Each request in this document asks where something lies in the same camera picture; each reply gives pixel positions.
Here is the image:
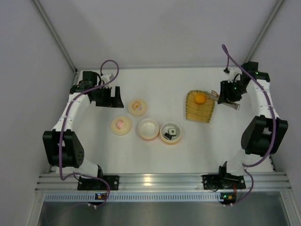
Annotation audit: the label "metal tongs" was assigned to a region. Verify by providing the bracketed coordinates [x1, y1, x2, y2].
[209, 90, 240, 111]

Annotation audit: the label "cream lid pink label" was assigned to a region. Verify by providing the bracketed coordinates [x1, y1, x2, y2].
[111, 116, 132, 136]

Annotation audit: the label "orange fruit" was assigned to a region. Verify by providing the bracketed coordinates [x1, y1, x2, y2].
[194, 93, 206, 105]

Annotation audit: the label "salmon sushi roll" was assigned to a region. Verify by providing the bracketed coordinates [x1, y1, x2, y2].
[164, 133, 172, 140]

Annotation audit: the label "green sushi roll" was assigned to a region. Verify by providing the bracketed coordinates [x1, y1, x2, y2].
[168, 128, 177, 137]

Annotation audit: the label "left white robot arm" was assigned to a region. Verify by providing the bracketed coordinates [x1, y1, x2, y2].
[42, 71, 124, 178]

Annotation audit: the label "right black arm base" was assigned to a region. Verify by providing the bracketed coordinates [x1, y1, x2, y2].
[202, 174, 246, 191]

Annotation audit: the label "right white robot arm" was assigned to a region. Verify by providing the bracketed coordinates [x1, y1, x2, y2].
[217, 61, 288, 178]

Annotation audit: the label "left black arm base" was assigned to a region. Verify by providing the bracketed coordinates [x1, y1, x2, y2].
[77, 175, 119, 191]

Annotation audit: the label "cream lid orange label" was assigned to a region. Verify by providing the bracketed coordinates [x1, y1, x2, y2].
[127, 99, 148, 116]

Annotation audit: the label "woven bamboo tray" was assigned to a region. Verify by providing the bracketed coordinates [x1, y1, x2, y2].
[185, 90, 215, 123]

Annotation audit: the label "pink bottom bowl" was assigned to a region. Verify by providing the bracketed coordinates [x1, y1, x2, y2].
[138, 118, 159, 141]

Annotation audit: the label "orange bottom bowl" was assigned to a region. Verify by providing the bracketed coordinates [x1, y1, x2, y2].
[159, 122, 182, 145]

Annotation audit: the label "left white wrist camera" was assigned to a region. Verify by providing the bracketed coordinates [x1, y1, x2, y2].
[100, 73, 114, 84]

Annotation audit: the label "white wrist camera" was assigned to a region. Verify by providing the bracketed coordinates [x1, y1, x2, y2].
[100, 73, 114, 84]
[223, 67, 241, 82]

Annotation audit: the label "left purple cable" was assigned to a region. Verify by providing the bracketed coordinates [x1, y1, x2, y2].
[58, 59, 119, 208]

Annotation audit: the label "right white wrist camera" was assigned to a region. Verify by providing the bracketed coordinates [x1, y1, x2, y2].
[223, 67, 241, 82]

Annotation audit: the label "aluminium front rail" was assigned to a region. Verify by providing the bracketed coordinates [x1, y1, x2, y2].
[35, 172, 292, 192]

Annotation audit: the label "slotted cable duct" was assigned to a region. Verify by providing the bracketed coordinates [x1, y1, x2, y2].
[44, 192, 223, 202]

